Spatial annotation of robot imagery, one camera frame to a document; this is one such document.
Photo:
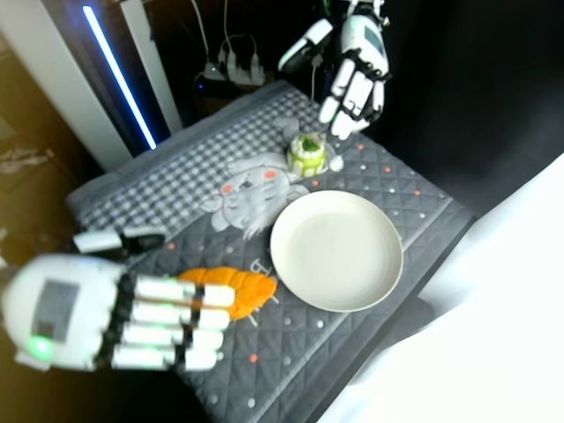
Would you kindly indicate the black box with blue light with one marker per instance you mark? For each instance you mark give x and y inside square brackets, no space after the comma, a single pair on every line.
[216,94]

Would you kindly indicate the narrow white post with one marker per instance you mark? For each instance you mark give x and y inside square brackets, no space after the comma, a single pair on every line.
[152,66]

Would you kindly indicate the white power strip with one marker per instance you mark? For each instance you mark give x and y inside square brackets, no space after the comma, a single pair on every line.
[238,75]

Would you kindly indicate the round cream plate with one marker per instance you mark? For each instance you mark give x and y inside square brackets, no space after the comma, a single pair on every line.
[337,251]

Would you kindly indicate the orange toy bread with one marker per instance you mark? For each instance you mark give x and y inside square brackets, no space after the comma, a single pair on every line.
[251,286]

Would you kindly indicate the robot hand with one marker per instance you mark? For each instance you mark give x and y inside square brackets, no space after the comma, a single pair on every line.
[365,39]
[61,304]

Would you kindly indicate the grey quilt with printed bear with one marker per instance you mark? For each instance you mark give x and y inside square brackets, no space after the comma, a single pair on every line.
[198,176]

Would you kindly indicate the blue-white light strip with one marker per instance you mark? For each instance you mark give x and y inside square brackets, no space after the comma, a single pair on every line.
[119,79]

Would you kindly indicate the green and white toy cake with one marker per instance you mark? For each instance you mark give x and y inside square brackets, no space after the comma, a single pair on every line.
[306,156]

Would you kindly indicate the wide white post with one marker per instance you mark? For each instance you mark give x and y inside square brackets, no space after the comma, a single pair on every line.
[57,83]

